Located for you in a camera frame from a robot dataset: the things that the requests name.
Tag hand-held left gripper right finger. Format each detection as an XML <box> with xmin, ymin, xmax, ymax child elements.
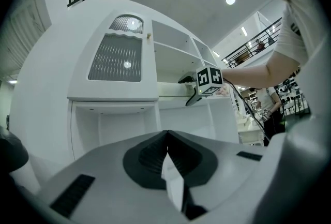
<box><xmin>167</xmin><ymin>129</ymin><xmax>288</xmax><ymax>224</ymax></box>

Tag person's right forearm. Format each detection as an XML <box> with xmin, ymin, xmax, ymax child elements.
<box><xmin>221</xmin><ymin>51</ymin><xmax>302</xmax><ymax>89</ymax></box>

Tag black balcony railing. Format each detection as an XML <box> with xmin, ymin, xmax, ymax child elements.
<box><xmin>221</xmin><ymin>17</ymin><xmax>283</xmax><ymax>69</ymax></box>

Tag person's right hand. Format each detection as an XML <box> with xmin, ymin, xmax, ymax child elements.
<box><xmin>216</xmin><ymin>84</ymin><xmax>230</xmax><ymax>96</ymax></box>

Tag white object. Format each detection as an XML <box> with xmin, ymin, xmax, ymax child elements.
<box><xmin>161</xmin><ymin>152</ymin><xmax>186</xmax><ymax>212</ymax></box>

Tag black rounded object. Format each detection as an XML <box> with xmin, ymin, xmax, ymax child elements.
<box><xmin>0</xmin><ymin>124</ymin><xmax>29</xmax><ymax>175</ymax></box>

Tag ribbed glass cabinet door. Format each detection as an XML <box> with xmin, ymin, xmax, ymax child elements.
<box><xmin>87</xmin><ymin>14</ymin><xmax>145</xmax><ymax>83</ymax></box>

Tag person's white shirt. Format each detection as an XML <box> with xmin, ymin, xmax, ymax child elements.
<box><xmin>258</xmin><ymin>0</ymin><xmax>331</xmax><ymax>224</ymax></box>

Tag white low table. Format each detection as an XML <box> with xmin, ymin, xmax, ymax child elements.
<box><xmin>234</xmin><ymin>110</ymin><xmax>266</xmax><ymax>146</ymax></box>

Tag white shelf cabinet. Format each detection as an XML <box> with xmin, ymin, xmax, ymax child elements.
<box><xmin>11</xmin><ymin>0</ymin><xmax>242</xmax><ymax>166</ymax></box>

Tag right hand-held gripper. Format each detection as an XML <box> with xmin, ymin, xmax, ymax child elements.
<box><xmin>177</xmin><ymin>66</ymin><xmax>224</xmax><ymax>107</ymax></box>

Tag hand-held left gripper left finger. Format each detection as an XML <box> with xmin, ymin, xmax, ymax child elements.
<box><xmin>15</xmin><ymin>129</ymin><xmax>182</xmax><ymax>224</ymax></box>

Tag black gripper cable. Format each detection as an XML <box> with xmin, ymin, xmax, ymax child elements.
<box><xmin>222</xmin><ymin>77</ymin><xmax>271</xmax><ymax>144</ymax></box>

